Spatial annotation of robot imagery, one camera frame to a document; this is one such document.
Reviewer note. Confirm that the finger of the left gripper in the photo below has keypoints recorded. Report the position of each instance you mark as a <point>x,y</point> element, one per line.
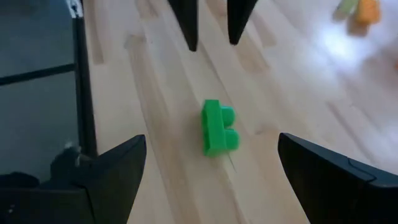
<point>239,18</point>
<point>188,21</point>

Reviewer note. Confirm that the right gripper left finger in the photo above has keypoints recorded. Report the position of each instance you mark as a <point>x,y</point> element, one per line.
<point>115,183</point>

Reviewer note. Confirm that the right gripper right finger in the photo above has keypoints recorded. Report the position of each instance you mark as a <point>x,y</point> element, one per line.
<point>326,186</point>

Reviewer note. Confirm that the black rounded object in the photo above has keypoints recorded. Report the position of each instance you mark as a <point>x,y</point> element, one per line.
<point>18,180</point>

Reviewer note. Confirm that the pale green small block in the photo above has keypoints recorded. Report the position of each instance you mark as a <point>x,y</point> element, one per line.
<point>345,7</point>

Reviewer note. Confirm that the green toy brick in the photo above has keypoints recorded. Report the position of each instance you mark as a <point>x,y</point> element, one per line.
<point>216,130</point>

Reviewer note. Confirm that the black table frame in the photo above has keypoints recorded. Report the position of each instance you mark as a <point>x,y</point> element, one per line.
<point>84,87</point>

